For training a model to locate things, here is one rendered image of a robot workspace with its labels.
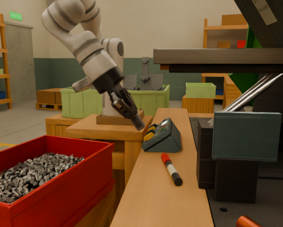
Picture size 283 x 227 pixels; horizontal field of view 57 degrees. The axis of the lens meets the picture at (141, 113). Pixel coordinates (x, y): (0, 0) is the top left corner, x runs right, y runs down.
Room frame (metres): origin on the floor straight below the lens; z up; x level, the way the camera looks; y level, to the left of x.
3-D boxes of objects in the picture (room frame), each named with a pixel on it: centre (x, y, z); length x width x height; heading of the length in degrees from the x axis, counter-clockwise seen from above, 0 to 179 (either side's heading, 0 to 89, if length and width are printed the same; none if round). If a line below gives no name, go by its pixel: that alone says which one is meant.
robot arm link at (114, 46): (1.16, 0.13, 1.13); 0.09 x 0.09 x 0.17; 67
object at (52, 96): (6.48, 1.88, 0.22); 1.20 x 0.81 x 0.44; 69
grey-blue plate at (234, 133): (0.38, -0.16, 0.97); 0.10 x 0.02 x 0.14; 83
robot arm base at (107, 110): (1.17, 0.13, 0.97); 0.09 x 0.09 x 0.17; 86
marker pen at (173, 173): (0.49, -0.06, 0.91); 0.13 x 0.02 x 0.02; 6
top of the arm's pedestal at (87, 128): (1.17, 0.13, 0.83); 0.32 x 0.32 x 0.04; 80
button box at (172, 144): (0.68, -0.06, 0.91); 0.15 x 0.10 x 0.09; 173
